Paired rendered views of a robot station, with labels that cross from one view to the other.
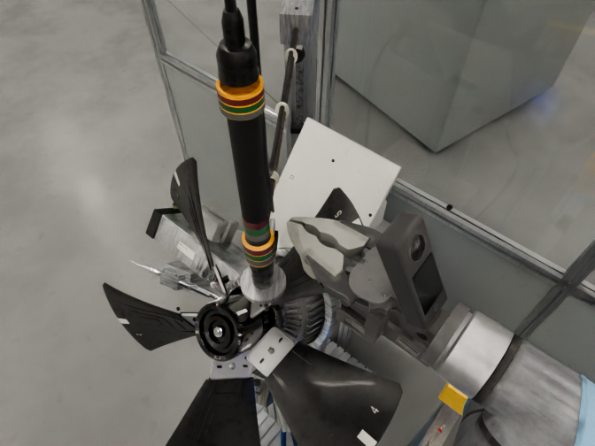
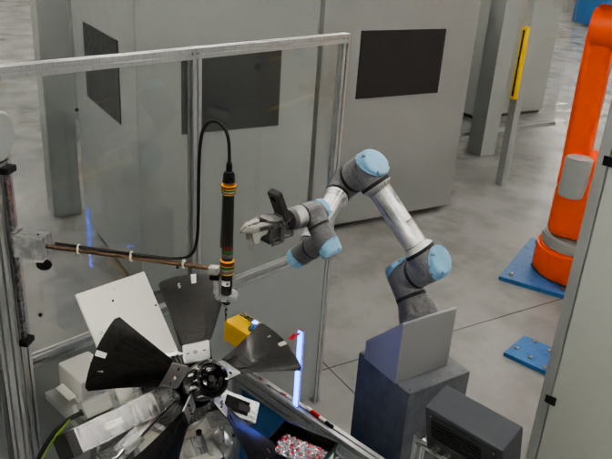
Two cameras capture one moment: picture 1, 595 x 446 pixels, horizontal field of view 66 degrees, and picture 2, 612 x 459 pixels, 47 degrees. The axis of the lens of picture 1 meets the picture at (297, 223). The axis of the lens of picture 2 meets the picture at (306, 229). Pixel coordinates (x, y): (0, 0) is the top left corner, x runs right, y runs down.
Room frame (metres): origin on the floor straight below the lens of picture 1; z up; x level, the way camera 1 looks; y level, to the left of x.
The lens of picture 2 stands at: (0.03, 1.93, 2.53)
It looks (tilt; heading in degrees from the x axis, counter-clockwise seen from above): 24 degrees down; 273
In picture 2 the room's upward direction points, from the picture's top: 4 degrees clockwise
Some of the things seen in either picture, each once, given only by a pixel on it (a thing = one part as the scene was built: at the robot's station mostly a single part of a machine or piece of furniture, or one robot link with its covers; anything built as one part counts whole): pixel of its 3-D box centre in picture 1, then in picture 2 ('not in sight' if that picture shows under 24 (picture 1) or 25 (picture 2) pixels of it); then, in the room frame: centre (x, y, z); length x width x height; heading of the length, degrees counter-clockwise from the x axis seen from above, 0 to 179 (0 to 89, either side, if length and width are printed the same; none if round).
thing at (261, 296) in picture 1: (262, 261); (223, 282); (0.36, 0.05, 1.50); 0.09 x 0.07 x 0.10; 175
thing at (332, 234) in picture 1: (328, 242); (249, 231); (0.30, -0.04, 1.63); 0.09 x 0.03 x 0.06; 50
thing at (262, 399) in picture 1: (266, 384); (215, 441); (0.38, 0.08, 0.91); 0.12 x 0.08 x 0.12; 140
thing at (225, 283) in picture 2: (253, 198); (228, 236); (0.35, 0.05, 1.65); 0.04 x 0.04 x 0.46
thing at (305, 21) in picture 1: (297, 18); (31, 244); (0.98, 0.00, 1.54); 0.10 x 0.07 x 0.08; 175
